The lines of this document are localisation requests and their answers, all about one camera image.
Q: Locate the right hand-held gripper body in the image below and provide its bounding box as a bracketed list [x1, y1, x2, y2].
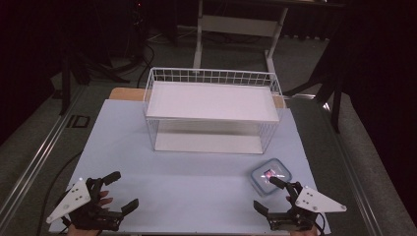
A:
[267, 182, 348, 232]

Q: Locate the clear food container blue lid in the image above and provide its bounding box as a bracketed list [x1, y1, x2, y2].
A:
[250, 157, 293, 198]

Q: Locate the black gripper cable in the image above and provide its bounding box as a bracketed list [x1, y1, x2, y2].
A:
[314, 211, 327, 236]

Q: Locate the black rectangular floor bracket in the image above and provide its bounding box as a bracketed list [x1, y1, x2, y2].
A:
[65, 114, 91, 129]

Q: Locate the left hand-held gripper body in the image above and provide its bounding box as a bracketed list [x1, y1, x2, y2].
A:
[45, 177, 124, 232]

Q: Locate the metal floor rail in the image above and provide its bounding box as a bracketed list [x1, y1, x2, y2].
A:
[322, 101, 386, 236]
[0, 84, 87, 224]

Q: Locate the black floor cable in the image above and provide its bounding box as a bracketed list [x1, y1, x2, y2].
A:
[34, 150, 84, 236]

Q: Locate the light blue table mat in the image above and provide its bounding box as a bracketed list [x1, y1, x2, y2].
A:
[48, 99, 332, 236]

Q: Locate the black metal stand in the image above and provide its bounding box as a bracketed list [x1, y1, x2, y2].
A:
[58, 53, 73, 116]
[282, 62, 344, 134]

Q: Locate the white wire shelf rack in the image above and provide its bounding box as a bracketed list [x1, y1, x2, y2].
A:
[142, 67, 285, 155]

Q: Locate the person's right hand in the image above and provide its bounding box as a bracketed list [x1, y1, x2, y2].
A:
[284, 195, 320, 236]

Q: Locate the white metal table frame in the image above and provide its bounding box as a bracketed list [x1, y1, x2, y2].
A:
[192, 0, 290, 75]

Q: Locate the person's left hand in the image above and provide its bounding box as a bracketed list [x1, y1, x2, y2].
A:
[67, 191, 114, 236]

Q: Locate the black cable bundle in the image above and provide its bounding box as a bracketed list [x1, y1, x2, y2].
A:
[135, 40, 156, 89]

